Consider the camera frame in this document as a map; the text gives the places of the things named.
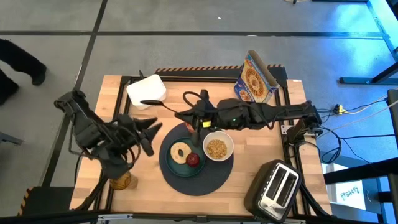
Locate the white labelled box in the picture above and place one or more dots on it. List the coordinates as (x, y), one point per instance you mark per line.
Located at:
(348, 194)

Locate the round dark woven placemat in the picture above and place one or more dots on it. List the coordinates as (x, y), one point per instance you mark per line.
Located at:
(199, 185)

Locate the white square container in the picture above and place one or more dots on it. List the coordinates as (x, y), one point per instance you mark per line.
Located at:
(146, 90)

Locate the white ceramic bowl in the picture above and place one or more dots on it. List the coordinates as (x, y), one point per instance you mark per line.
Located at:
(229, 140)

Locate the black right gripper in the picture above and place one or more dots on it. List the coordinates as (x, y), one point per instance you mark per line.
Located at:
(206, 116)

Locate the red round fruit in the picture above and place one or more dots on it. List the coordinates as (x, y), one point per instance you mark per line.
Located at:
(192, 159)

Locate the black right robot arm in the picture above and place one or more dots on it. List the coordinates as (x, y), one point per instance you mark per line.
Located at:
(280, 112)

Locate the honey oats cereal box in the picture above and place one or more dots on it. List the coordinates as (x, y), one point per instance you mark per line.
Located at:
(253, 84)

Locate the black bench stand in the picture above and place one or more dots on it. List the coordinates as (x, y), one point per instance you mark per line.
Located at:
(382, 34)

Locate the cereal flakes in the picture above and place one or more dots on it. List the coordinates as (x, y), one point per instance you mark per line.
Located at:
(216, 149)

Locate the plain bagel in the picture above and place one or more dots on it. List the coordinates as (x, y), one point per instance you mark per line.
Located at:
(175, 158)

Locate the black and chrome toaster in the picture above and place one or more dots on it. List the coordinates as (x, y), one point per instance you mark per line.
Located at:
(258, 186)

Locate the hazard striped panel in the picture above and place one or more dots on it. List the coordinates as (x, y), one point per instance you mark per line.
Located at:
(192, 70)

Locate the hazard striped corner plate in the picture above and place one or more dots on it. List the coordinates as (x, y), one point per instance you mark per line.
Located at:
(46, 200)

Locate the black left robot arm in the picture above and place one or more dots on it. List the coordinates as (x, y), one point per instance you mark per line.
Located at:
(84, 127)

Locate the glass of amber juice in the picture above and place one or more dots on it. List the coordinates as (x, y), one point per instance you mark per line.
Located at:
(122, 182)

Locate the black spoon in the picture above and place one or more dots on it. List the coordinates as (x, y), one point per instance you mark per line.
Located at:
(151, 102)

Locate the dark green plate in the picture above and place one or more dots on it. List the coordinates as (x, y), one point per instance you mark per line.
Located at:
(183, 170)

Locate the black table frame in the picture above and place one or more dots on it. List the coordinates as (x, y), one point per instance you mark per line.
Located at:
(119, 102)

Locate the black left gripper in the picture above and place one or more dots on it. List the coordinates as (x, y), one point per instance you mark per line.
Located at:
(127, 132)

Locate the person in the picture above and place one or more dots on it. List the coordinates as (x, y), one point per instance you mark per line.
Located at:
(18, 59)

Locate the yellow plug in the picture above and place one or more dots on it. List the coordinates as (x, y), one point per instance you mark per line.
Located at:
(339, 109)

